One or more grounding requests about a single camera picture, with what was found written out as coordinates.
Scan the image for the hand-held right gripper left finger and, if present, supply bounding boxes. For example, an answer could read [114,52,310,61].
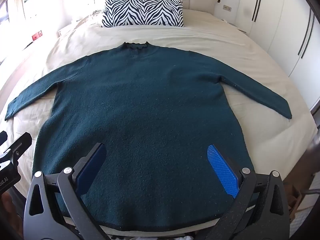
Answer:
[23,142,111,240]

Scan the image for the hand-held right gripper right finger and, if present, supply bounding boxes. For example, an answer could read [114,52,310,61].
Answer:
[205,144,292,240]

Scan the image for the dark teal knit sweater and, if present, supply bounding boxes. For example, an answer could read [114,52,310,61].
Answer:
[4,41,292,233]

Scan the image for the bed with beige sheet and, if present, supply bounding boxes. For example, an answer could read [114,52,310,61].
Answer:
[0,7,318,240]

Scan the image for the zebra print pillow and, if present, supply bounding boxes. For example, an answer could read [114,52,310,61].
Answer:
[101,0,185,28]

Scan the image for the white wardrobe with black handles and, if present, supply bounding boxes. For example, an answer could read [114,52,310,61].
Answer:
[235,0,320,113]

